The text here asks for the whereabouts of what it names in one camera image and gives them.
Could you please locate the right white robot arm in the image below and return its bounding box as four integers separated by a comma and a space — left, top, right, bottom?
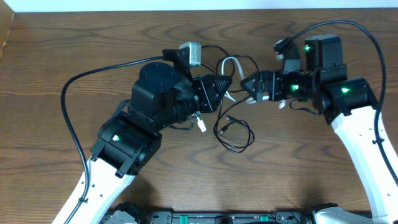
241, 34, 397, 223

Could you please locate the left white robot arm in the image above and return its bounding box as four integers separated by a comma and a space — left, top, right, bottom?
54, 57, 232, 223

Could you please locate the white usb cable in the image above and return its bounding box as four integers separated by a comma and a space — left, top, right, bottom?
195, 56, 287, 133

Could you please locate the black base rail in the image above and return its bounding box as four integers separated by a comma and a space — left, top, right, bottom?
102, 201, 379, 224

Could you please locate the black usb cable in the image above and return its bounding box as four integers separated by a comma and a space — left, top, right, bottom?
200, 45, 261, 154

